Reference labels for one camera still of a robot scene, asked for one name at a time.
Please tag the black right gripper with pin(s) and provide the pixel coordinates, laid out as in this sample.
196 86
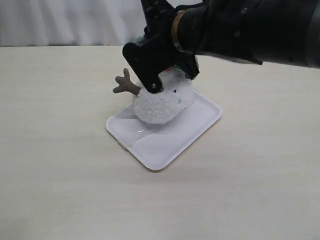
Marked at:
158 52

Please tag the white plastic tray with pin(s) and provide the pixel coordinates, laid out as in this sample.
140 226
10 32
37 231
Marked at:
156 146

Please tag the green fleece scarf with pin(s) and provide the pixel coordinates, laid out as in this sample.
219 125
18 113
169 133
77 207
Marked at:
177 70

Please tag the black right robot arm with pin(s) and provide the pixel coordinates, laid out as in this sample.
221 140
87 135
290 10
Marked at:
243 31

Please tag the white curtain backdrop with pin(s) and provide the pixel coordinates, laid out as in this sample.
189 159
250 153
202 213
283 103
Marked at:
38 23

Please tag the white plush snowman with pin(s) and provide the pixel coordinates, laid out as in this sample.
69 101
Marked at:
160 108

